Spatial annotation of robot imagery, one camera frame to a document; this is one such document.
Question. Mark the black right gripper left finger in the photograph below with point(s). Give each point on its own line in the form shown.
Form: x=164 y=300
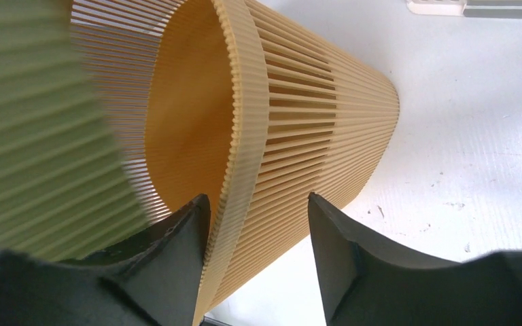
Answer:
x=150 y=278

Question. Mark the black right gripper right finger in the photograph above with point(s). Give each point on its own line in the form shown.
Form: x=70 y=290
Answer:
x=366 y=278

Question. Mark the green slatted bin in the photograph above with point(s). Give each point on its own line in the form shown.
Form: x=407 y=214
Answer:
x=63 y=190

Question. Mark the yellow slatted bin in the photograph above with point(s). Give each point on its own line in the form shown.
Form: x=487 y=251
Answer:
x=233 y=100

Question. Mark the white perforated plastic basket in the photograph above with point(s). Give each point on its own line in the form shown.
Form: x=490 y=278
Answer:
x=503 y=9

